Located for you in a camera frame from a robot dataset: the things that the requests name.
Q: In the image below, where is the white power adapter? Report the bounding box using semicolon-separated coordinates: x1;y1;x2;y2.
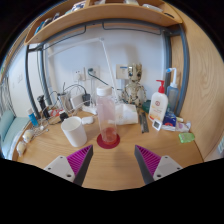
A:
69;93;86;109

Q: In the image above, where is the white wall outlet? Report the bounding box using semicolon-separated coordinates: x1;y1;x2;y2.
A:
73;68;85;82
85;65;100;81

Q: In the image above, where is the white blue-labelled wall plate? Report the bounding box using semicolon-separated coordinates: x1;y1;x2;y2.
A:
115;64;129;80

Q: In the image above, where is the white pink tube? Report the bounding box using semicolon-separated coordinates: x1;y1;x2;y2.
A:
174;120;193;133

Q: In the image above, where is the dark green container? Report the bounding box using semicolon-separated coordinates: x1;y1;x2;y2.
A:
141;99;153;114

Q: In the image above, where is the black plugged charger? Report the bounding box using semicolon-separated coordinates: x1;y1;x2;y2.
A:
82;93;92;107

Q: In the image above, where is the silver metal cup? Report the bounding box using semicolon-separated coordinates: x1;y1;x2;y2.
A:
56;93;69;113

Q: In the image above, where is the white earbud case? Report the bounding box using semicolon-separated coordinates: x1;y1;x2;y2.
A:
81;115;95;126

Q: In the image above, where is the wooden wardrobe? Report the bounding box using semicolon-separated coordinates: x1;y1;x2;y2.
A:
169;6;224;161

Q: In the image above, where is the clear white-capped drink bottle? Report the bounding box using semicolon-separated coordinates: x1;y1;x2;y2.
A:
95;85;119;146

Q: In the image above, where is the dark grey flat bar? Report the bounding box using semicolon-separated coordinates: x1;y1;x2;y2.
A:
139;111;150;134

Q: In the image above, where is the grey metal frame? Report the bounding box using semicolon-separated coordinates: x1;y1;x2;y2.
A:
24;18;191;118

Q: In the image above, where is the green soft packet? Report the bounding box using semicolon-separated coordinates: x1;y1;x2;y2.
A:
178;132;196;144

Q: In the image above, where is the teal bedding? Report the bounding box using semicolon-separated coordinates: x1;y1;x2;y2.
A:
0;109;29;158

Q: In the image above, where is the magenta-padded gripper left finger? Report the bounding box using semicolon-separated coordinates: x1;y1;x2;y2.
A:
43;143;95;187

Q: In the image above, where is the blue white-capped tube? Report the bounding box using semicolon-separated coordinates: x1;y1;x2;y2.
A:
26;107;39;128

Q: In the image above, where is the white power strip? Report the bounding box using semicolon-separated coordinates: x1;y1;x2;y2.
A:
81;104;99;116

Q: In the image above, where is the blue white-nozzle squeeze bottle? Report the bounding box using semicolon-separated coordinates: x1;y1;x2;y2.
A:
165;67;180;113

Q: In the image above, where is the white cup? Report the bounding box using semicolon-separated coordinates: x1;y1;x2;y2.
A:
60;116;88;148

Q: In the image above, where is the small blue box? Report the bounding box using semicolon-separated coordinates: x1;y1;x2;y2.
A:
163;111;178;128

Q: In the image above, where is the flat round red coaster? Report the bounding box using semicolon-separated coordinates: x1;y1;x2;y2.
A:
96;133;121;150

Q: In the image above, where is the wooden tree figure toy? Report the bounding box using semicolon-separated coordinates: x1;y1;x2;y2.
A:
121;63;148;106

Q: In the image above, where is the black electric shaver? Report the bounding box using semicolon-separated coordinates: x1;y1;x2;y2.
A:
37;95;51;119

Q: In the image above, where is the wooden shelf unit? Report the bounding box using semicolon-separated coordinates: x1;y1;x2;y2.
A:
23;0;184;47

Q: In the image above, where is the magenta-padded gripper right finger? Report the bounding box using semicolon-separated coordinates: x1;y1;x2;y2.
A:
133;144;184;186

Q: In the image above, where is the white tissue pack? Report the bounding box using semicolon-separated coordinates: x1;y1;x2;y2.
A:
114;103;139;126

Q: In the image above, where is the white red-pump lotion bottle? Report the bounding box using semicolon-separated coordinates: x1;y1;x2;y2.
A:
147;79;170;124

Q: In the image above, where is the small white desk clock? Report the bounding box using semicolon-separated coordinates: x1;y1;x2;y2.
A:
152;119;163;132

